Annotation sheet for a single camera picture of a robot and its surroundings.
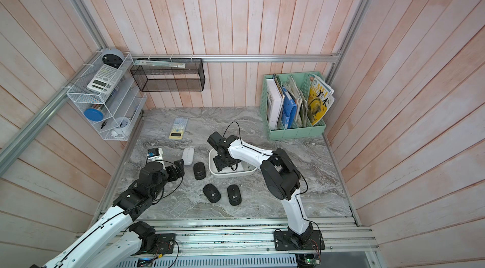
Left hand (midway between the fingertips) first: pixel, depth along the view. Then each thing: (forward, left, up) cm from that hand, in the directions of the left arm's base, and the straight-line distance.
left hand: (174, 164), depth 80 cm
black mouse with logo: (-8, -26, -13) cm, 30 cm away
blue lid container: (+14, +32, +17) cm, 39 cm away
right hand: (+7, -22, -11) cm, 25 cm away
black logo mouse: (-7, -15, -13) cm, 21 cm away
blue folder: (+29, -54, +4) cm, 62 cm away
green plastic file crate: (+41, -59, +11) cm, 73 cm away
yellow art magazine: (+38, -72, +5) cm, 82 cm away
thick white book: (+29, -46, +11) cm, 55 cm away
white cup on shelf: (+15, +26, +8) cm, 31 cm away
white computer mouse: (+12, -1, -12) cm, 17 cm away
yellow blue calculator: (+31, +8, -14) cm, 35 cm away
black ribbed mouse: (+4, -8, -12) cm, 15 cm away
